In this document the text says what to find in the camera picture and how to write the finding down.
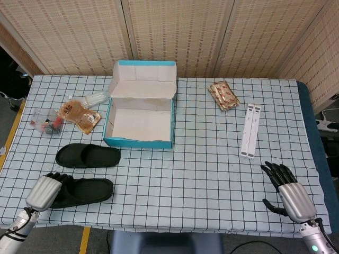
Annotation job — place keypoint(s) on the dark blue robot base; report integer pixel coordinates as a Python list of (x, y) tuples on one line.
[(167, 243)]

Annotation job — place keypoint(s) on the blue checked tablecloth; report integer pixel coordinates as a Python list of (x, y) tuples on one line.
[(185, 180)]

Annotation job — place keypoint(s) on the gold foil snack package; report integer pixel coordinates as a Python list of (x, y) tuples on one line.
[(223, 96)]

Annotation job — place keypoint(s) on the brown sauce pouch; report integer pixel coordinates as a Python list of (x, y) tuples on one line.
[(79, 116)]

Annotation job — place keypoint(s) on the black rubber slipper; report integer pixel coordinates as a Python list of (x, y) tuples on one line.
[(87, 156), (87, 190)]

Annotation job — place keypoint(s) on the bamboo folding screen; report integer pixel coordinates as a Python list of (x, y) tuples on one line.
[(198, 34)]

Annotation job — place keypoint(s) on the dark blue padded table edge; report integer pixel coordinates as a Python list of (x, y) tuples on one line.
[(312, 116)]

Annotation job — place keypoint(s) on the white flat rectangular device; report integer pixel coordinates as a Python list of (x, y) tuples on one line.
[(250, 129)]

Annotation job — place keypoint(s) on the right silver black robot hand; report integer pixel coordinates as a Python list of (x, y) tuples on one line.
[(296, 199)]

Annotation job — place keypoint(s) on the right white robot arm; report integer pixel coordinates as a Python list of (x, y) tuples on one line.
[(315, 238)]

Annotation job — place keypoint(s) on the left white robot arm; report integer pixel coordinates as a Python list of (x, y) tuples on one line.
[(18, 230)]

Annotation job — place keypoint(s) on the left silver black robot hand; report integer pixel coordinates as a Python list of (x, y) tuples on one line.
[(43, 191)]

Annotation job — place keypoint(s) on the clear bag red item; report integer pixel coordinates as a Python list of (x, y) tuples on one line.
[(47, 123)]

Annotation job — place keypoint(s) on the turquoise cardboard shoe box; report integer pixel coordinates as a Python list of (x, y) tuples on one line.
[(140, 121)]

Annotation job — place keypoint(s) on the clear pack of white sticks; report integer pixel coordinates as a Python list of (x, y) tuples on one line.
[(95, 99)]

